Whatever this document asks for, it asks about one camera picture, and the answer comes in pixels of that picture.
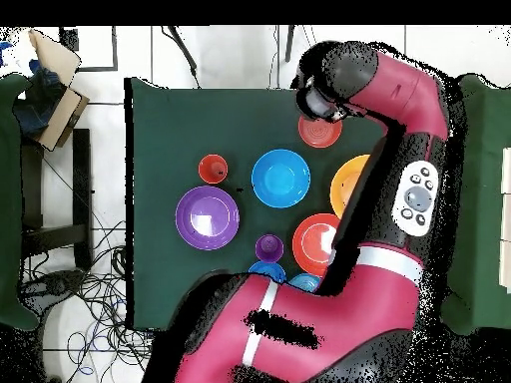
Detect purple cup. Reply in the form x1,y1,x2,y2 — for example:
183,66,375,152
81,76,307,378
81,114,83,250
255,233,285,264

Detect wide purple bowl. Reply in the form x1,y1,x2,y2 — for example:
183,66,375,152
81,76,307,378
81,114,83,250
175,185,242,251

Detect small orange bowl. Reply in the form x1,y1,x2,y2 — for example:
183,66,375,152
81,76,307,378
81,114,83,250
297,114,343,150

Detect large blue bowl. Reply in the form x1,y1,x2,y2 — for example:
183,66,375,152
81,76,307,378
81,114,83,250
251,148,311,209

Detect small dark blue bowl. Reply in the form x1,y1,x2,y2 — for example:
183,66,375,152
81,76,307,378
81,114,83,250
247,260,287,284

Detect orange cup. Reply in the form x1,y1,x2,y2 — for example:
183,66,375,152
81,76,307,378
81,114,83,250
198,154,230,186

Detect wide orange bowl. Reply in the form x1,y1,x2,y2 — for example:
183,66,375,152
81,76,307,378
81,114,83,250
291,212,341,277

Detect teal bowl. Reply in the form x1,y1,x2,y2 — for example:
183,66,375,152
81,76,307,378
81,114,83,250
287,272,321,293

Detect yellow bowl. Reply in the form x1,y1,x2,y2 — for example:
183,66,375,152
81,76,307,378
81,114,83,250
329,154,371,219

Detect dark green tablecloth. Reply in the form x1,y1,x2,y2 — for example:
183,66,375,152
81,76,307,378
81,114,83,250
124,76,410,332

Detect short black leg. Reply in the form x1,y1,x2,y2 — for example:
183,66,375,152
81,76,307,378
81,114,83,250
283,25,296,64

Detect black tripod leg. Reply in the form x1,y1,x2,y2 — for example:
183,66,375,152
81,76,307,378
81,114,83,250
160,25,202,90

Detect cardboard box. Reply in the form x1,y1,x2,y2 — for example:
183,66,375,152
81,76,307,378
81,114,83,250
13,28,91,153

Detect black chair base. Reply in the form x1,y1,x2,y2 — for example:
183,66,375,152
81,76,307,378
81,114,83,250
19,268,86,316

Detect green covered table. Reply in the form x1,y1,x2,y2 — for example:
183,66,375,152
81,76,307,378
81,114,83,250
440,72,511,336
0,72,41,332

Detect blue cloth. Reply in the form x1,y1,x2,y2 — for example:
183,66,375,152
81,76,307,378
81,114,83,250
12,59,67,137

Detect white boxes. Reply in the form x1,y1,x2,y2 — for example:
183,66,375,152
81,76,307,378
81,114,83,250
498,146,511,295

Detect tangle of floor cables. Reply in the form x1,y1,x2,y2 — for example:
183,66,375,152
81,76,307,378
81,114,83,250
21,218,155,383

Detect black stool frame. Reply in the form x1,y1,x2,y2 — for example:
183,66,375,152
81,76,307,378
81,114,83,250
20,127,94,272

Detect thin black frame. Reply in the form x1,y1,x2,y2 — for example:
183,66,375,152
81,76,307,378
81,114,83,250
58,25,120,73

